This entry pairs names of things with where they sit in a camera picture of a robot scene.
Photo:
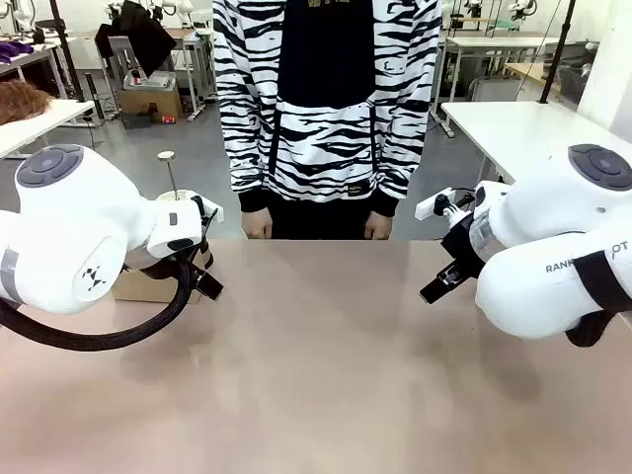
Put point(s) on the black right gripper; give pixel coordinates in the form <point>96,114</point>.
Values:
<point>461,242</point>

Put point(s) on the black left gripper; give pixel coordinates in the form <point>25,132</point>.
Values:
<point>168,264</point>

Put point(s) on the brown cardboard cup carrier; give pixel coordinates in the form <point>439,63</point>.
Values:
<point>143,289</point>

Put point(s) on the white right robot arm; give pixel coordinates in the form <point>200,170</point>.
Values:
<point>543,237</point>

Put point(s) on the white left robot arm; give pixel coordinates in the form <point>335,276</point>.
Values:
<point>74,237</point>

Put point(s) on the person's right forearm zebra sleeve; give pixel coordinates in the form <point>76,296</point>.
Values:
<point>237,148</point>

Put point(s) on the person's left forearm zebra sleeve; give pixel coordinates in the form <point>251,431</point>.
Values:
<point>406,148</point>

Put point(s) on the person's right hand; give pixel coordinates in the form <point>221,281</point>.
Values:
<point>257,226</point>

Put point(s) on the person's left hand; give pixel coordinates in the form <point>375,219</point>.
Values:
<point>378,228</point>

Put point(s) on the metal rod with disc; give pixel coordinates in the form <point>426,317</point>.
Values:
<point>170,175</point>

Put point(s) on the small red object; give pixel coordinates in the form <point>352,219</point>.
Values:
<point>168,119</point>

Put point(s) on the black floor tray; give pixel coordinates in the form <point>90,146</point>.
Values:
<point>136,120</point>

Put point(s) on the large white table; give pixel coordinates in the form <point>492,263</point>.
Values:
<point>523,128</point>

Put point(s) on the brown cardboard box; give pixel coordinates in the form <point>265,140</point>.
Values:
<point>148,104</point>

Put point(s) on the person in zebra hoodie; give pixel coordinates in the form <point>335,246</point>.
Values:
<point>326,123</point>

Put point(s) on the grey plastic tray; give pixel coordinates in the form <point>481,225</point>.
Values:
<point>150,80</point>

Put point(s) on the white side table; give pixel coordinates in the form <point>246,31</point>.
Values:
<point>49,118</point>

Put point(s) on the white background table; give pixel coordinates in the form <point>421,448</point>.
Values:
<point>494,42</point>

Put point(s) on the black hanging cloth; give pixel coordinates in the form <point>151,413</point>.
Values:
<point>143,39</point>

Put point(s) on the black stand pole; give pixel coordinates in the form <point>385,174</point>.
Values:
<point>557,54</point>
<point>66,49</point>

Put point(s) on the brown furry wig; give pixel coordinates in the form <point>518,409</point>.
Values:
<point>20,101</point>

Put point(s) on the purple cloth pile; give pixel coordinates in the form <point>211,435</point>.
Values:
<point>12,51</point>

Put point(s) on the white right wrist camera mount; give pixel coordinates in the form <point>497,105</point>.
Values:
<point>429,206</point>

